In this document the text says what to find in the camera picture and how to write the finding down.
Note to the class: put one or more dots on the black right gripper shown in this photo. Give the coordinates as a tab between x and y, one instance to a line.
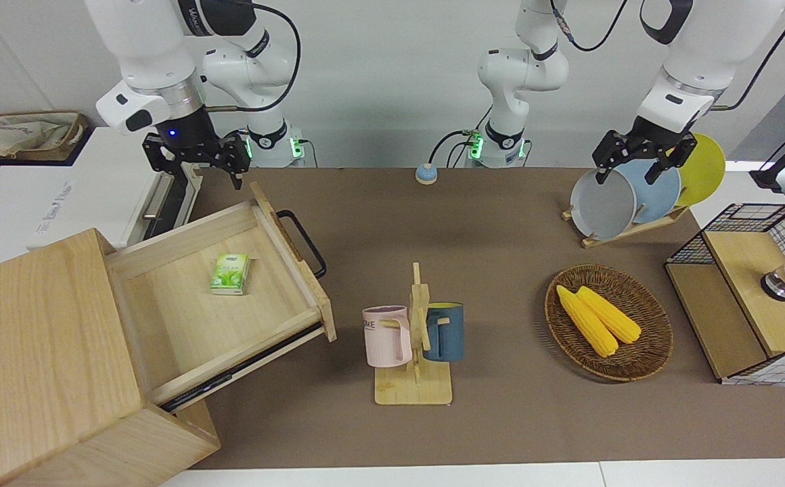
186	132

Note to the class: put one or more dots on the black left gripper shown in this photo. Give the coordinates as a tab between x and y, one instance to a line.
653	137

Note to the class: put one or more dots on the light wooden drawer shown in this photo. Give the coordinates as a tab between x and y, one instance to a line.
183	318

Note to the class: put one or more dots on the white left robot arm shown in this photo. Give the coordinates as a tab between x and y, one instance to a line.
704	54

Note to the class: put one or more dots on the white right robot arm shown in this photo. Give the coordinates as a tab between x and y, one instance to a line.
142	40

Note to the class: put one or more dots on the light blue plate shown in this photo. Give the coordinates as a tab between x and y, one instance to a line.
656	196

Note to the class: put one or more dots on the grey plate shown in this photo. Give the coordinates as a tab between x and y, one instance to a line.
602	206

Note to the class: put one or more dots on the wooden plate rack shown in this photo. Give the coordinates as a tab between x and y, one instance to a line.
643	228

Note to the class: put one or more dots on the yellow plate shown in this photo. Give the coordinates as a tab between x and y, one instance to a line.
704	169

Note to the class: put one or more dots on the green tissue pack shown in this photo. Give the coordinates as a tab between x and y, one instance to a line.
230	274

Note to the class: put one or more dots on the brown woven storage basket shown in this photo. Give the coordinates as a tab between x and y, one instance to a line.
74	138

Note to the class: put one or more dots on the white toaster oven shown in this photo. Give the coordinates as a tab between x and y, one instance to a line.
61	189

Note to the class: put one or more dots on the yellow corn cob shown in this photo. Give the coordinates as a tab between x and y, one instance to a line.
619	321
589	325

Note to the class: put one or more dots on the beige cloth bag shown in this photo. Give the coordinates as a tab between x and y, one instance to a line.
13	135

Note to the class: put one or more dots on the brown wicker basket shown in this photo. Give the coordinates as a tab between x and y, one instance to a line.
636	362

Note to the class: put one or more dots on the small blue round bell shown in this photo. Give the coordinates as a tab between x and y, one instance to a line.
426	174

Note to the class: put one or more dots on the dark teal mug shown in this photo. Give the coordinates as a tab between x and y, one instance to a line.
450	335

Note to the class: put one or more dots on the light wooden cabinet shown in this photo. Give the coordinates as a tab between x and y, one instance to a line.
27	338

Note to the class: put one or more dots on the pink mug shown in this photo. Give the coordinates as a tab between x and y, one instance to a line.
382	341

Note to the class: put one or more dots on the wooden mug tree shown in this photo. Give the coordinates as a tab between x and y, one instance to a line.
406	392

